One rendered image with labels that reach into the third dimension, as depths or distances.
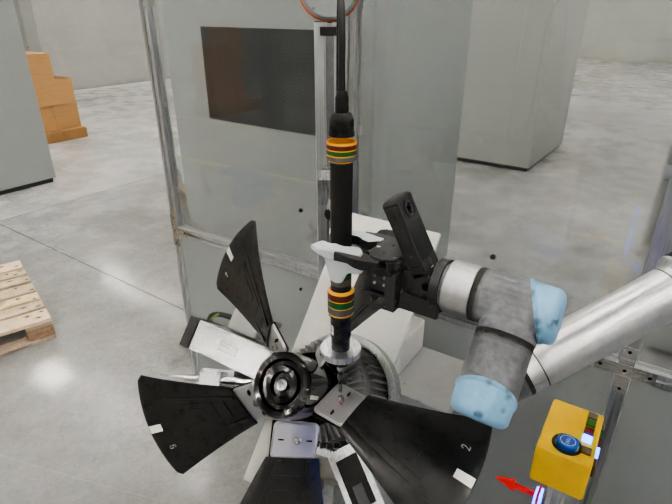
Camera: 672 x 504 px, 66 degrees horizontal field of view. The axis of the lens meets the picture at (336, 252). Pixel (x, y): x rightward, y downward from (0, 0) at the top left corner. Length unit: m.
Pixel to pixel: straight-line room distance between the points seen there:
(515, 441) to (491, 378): 1.16
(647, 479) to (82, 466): 2.18
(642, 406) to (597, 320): 0.83
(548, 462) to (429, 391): 0.48
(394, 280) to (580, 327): 0.27
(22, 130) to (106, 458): 4.54
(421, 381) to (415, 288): 0.82
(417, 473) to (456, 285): 0.34
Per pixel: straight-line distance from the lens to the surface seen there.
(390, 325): 1.19
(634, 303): 0.84
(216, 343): 1.27
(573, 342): 0.81
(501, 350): 0.67
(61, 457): 2.79
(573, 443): 1.14
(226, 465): 2.51
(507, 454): 1.86
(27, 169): 6.66
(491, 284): 0.69
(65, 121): 9.04
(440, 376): 1.58
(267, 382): 0.98
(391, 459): 0.91
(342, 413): 0.96
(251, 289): 1.08
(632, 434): 1.69
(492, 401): 0.66
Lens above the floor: 1.84
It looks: 26 degrees down
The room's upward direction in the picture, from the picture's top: straight up
